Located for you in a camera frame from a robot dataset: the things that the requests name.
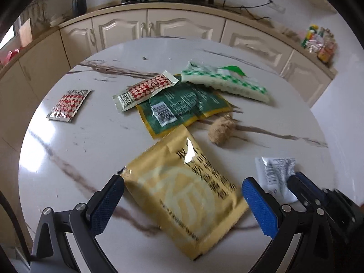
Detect small white sachet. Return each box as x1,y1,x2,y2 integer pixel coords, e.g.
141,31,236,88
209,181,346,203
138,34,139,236
255,157,297,205

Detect yellow gold large packet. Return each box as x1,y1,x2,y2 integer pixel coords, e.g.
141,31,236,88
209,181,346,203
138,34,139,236
121,125,248,260

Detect red checkered sachet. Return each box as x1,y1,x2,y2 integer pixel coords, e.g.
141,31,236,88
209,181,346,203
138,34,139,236
47,89,92,123

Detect green white checkered package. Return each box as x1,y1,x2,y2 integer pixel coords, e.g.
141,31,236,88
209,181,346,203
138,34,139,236
181,61,270,104

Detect dark green packet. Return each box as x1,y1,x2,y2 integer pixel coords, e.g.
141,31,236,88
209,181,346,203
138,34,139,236
136,81,232,139

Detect red white checkered stick packet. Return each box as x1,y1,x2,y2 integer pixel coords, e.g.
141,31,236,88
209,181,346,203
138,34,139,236
112,71,179,112

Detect cream lower kitchen cabinets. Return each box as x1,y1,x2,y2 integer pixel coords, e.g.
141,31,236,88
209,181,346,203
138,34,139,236
0,0,339,160

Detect condiment bottles group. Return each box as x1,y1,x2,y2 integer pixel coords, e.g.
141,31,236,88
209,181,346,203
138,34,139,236
301,24,337,65

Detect wooden cutting board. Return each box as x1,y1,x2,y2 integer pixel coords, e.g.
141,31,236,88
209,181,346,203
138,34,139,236
19,18,33,48

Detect black electric kettle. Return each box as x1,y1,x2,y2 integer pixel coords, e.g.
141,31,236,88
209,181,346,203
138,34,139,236
72,0,87,17

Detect wall power socket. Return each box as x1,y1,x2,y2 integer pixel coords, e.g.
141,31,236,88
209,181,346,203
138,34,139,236
268,0,286,14

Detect black power cable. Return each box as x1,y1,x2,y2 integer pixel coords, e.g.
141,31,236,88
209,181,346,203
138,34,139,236
212,0,275,22

